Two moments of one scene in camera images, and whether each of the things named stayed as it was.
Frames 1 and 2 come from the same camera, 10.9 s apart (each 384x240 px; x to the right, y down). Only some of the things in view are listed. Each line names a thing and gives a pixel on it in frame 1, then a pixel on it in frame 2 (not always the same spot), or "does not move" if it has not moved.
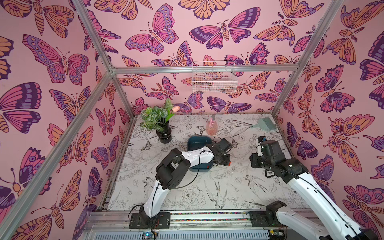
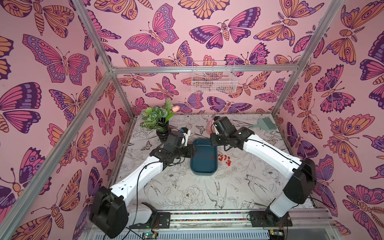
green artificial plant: (156, 117) does not move
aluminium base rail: (113, 224) does not move
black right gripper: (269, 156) -> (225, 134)
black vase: (165, 136) does not move
